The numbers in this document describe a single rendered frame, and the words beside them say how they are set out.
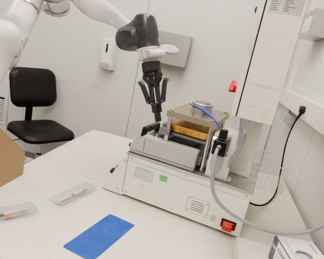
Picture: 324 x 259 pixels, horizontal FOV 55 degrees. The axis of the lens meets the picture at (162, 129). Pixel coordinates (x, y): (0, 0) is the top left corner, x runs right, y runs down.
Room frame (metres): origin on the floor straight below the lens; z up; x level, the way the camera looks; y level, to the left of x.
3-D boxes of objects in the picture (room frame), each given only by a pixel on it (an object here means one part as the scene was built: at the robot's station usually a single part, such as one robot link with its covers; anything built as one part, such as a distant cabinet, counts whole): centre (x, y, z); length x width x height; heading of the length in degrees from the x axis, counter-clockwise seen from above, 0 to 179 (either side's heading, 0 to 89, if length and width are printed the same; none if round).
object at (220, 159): (0.93, -0.18, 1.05); 0.15 x 0.05 x 0.15; 161
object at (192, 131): (1.17, -0.13, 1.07); 0.22 x 0.17 x 0.10; 161
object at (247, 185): (1.17, -0.16, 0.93); 0.46 x 0.35 x 0.01; 71
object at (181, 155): (1.07, -0.02, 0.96); 0.26 x 0.05 x 0.07; 71
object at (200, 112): (1.15, -0.16, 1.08); 0.31 x 0.24 x 0.13; 161
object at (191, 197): (1.17, -0.12, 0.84); 0.53 x 0.37 x 0.17; 71
